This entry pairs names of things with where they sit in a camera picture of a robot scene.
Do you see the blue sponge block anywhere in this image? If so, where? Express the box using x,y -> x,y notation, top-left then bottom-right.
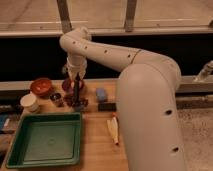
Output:
96,88 -> 108,102

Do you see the small metal cup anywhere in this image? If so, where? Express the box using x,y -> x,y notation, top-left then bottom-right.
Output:
50,93 -> 63,107

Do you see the cream spatula tool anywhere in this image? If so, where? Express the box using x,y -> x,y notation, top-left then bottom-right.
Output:
107,117 -> 119,145

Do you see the green plastic tray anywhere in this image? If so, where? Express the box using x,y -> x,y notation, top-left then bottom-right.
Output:
6,113 -> 82,169

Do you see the grey faucet fixture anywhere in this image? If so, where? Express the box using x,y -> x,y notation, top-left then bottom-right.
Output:
194,60 -> 213,82

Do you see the blue object at left edge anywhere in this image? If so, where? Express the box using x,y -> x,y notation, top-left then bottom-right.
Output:
0,115 -> 10,130

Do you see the dark maroon bowl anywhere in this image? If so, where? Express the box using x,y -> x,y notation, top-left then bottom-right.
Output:
62,78 -> 84,94

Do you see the red bowl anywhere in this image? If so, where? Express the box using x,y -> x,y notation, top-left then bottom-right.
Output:
30,78 -> 53,97

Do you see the black handled brush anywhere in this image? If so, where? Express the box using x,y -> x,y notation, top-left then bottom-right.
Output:
73,74 -> 80,107

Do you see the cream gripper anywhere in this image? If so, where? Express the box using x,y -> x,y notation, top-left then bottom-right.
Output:
67,58 -> 87,80

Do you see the black rectangular block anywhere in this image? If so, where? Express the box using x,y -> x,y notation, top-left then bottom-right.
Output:
98,103 -> 116,112

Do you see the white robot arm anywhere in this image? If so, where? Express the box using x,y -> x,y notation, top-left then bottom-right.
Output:
60,27 -> 186,171

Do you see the white cup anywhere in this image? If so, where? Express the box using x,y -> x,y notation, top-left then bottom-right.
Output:
20,93 -> 39,112

